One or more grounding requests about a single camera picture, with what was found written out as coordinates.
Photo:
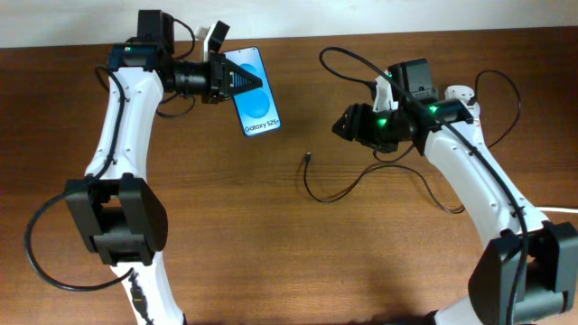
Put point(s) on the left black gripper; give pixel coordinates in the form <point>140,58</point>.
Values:
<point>220,69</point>

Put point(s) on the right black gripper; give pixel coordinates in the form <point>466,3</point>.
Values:
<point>360,116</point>

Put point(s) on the blue Samsung Galaxy smartphone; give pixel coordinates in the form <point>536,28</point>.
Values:
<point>257,111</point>

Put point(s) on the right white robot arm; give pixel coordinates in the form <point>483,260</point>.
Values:
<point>528,270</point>

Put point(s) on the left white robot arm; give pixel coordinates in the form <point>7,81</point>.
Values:
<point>115,211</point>

